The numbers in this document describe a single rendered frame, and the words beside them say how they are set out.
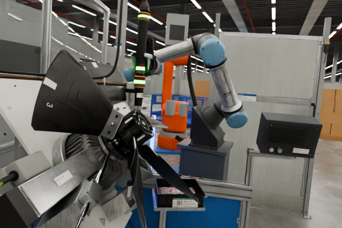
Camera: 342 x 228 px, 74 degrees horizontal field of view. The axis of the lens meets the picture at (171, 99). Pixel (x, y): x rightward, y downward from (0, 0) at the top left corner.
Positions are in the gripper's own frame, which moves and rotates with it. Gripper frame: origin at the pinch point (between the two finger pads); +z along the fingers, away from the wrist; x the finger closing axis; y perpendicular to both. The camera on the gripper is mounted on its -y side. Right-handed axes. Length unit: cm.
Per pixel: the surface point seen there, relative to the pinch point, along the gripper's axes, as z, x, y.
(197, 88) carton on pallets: -809, -14, 14
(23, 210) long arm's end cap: 46, 7, 36
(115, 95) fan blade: 0.9, 7.7, 16.4
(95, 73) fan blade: -2.4, 17.5, 8.6
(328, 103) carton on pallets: -690, -428, 26
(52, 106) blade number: 33.9, 10.5, 18.2
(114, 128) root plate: 13.1, 2.5, 26.3
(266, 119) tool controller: -32, -58, 24
